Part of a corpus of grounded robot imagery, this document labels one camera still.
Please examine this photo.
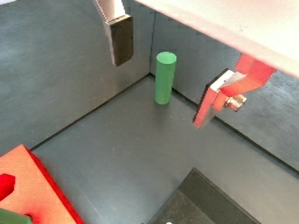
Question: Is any green round cylinder peg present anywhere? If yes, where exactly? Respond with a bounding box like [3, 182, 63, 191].
[154, 52, 177, 105]

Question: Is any black curved holder bracket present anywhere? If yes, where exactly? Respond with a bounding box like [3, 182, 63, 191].
[149, 168, 262, 224]

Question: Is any gripper right finger with red mount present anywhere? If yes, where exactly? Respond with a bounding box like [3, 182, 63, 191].
[193, 53, 277, 129]

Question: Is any red peg board block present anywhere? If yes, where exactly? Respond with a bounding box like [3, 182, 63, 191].
[0, 145, 86, 224]

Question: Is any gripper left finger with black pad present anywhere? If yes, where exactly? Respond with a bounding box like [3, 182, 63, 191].
[93, 0, 134, 67]

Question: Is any green house-shaped peg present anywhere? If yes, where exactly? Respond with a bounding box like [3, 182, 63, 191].
[0, 208, 34, 224]

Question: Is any red star-shaped peg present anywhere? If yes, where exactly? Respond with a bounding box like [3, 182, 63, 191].
[0, 173, 15, 201]

